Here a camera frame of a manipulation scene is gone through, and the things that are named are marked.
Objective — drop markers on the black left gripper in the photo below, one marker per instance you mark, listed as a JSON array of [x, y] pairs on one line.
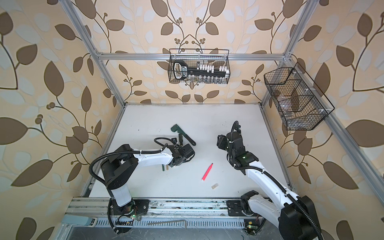
[[186, 160]]

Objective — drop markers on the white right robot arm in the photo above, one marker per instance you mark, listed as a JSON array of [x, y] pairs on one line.
[[295, 216]]

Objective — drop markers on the black wire basket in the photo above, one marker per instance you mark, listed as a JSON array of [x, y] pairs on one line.
[[300, 102], [217, 57]]

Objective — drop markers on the black socket set holder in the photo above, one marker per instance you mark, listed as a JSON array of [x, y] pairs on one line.
[[198, 71]]

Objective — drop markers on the pink highlighter pen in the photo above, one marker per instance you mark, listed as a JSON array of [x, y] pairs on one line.
[[207, 172]]

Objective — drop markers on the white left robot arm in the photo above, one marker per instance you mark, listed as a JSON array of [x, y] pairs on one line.
[[117, 167]]

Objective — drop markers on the black yellow screwdriver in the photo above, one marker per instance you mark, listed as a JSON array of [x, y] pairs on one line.
[[181, 139]]

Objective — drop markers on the black wire basket centre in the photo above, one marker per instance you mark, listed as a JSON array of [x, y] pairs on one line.
[[217, 57]]

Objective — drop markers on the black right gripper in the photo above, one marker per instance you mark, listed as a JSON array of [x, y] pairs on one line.
[[221, 141]]

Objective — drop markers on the green pipe wrench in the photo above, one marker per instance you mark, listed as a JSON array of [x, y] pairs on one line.
[[176, 128]]

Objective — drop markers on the black wire basket right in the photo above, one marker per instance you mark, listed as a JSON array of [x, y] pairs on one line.
[[300, 102]]

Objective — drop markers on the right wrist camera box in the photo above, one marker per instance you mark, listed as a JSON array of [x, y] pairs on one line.
[[235, 133]]

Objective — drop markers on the aluminium frame rail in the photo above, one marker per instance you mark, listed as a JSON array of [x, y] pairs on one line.
[[372, 177]]

